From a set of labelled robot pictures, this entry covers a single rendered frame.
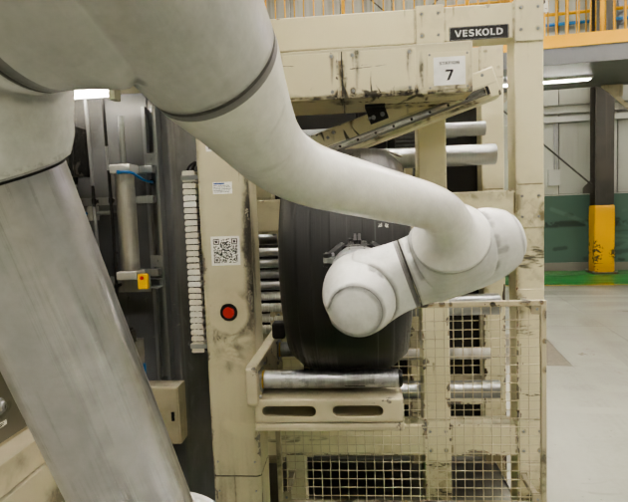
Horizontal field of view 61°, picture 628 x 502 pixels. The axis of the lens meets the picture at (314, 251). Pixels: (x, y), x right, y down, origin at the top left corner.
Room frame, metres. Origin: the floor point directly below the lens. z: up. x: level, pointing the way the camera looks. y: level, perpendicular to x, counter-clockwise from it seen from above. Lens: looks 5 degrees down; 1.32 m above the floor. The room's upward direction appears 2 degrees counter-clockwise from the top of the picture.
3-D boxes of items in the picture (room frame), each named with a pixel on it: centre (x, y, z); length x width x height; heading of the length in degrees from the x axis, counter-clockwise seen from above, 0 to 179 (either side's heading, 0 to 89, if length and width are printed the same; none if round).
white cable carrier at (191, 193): (1.39, 0.31, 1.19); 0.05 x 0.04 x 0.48; 175
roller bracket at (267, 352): (1.43, 0.14, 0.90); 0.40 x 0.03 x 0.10; 175
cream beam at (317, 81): (1.70, -0.19, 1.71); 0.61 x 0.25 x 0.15; 85
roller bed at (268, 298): (1.81, 0.15, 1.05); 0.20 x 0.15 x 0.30; 85
